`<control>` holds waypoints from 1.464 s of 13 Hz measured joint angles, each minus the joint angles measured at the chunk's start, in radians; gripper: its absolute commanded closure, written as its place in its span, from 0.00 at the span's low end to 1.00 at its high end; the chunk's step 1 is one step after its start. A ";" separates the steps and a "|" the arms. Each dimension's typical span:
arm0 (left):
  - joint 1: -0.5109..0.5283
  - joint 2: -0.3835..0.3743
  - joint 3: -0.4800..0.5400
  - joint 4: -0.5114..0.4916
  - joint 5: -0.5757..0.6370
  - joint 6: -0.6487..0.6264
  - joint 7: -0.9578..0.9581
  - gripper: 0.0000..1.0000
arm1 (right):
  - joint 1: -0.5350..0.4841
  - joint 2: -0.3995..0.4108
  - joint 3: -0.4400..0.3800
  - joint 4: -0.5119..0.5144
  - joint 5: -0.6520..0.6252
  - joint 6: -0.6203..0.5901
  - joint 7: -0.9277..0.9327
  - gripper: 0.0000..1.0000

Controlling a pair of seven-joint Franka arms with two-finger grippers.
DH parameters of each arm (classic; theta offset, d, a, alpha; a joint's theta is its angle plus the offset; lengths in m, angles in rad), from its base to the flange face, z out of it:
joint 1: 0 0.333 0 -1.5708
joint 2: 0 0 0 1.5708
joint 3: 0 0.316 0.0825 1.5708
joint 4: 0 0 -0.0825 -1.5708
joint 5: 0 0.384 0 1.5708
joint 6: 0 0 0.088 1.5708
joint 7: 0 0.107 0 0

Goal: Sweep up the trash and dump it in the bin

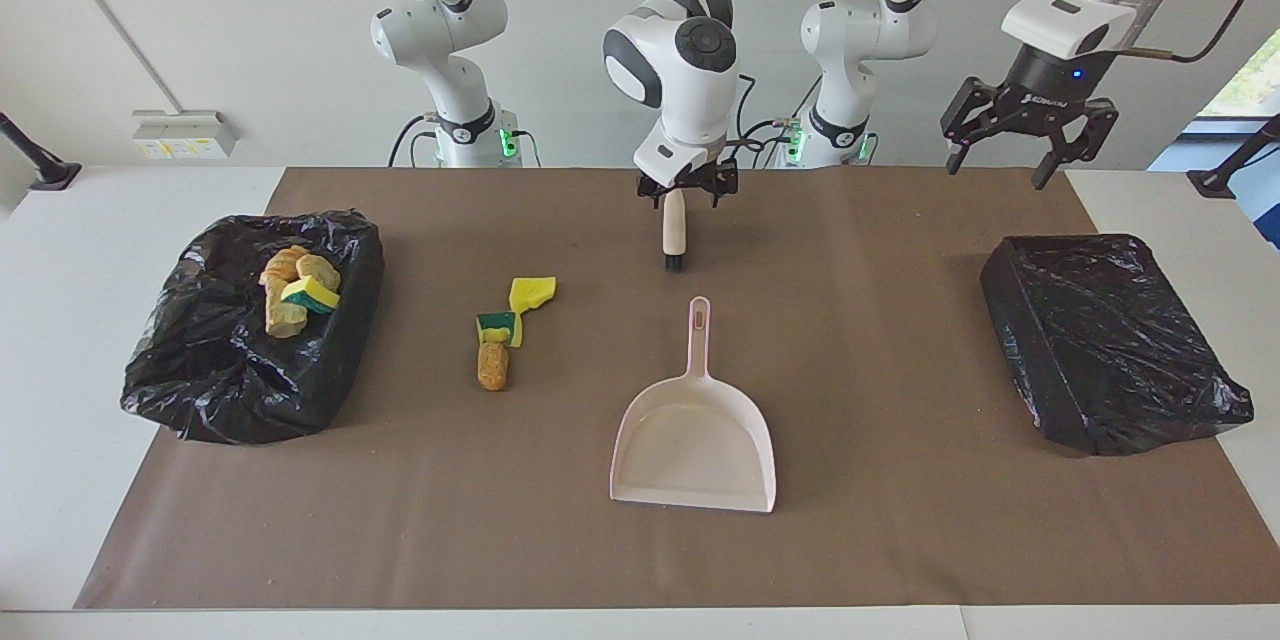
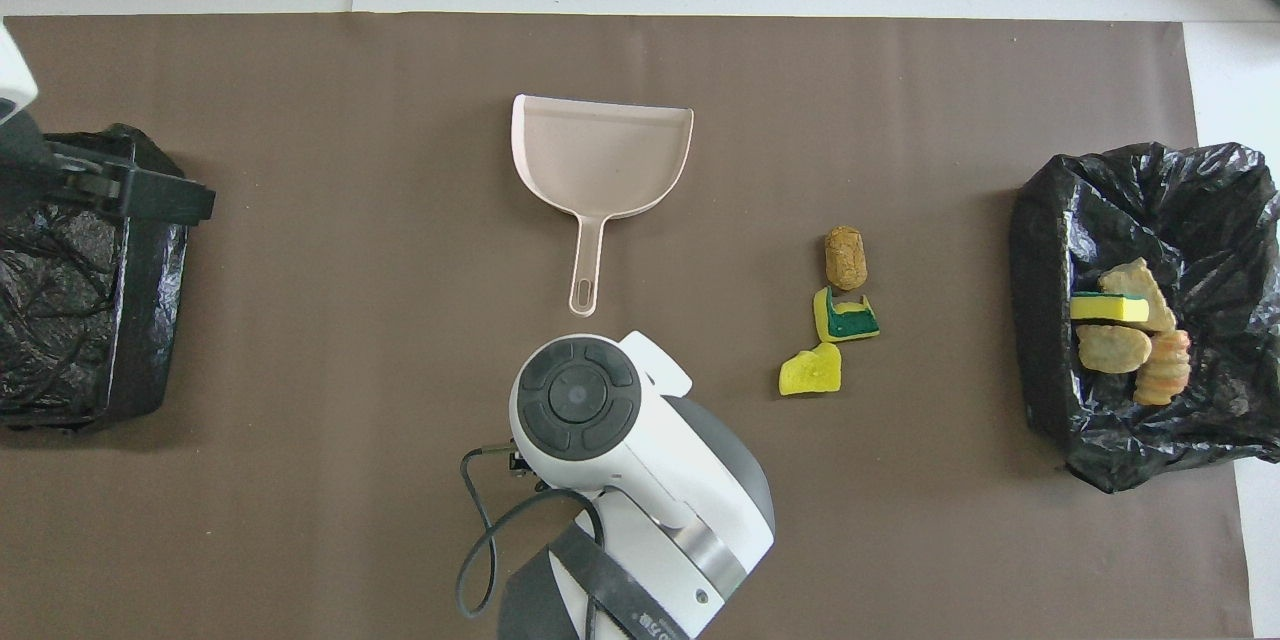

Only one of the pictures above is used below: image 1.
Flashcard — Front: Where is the blue panel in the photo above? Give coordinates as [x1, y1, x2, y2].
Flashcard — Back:
[1235, 145, 1280, 251]

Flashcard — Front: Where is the green topped yellow sponge chunk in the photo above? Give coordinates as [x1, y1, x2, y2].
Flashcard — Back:
[475, 311, 524, 349]

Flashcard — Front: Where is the orange white ridged trash piece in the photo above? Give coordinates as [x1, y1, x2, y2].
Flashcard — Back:
[260, 245, 311, 286]

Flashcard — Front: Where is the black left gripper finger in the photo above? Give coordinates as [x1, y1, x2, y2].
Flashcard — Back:
[1032, 101, 1120, 192]
[940, 77, 1002, 176]

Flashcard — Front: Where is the large pale trash lump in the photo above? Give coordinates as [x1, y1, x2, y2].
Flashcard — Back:
[265, 280, 309, 339]

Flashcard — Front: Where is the window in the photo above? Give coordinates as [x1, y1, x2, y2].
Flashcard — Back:
[1197, 28, 1280, 119]

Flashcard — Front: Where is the flat black bag lined bin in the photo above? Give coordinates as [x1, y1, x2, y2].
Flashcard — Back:
[980, 233, 1255, 458]

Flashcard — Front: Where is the beige plastic dustpan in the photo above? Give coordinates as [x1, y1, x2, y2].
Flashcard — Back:
[609, 296, 778, 515]

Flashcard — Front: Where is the small pale trash lump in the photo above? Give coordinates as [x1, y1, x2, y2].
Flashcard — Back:
[296, 253, 341, 296]

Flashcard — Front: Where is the beige handled black bristle brush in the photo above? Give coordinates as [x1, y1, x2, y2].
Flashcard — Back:
[661, 188, 689, 272]

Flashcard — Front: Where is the plain yellow sponge chunk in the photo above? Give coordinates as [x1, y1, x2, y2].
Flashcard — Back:
[508, 276, 558, 314]

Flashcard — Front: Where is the white wall socket box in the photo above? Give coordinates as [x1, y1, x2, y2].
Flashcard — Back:
[132, 109, 238, 159]

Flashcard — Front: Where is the brown paper table mat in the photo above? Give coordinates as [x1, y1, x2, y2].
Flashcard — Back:
[75, 167, 1280, 611]

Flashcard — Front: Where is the thin yellow sponge wedge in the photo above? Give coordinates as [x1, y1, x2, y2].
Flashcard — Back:
[280, 277, 342, 315]

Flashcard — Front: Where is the brown cork trash piece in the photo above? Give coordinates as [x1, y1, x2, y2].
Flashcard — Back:
[477, 341, 511, 392]

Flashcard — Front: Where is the black clamp stand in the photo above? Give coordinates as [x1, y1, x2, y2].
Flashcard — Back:
[1187, 113, 1280, 199]
[0, 112, 83, 192]

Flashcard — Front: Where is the crumpled black bag lined bin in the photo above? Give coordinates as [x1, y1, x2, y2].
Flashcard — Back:
[120, 211, 386, 446]

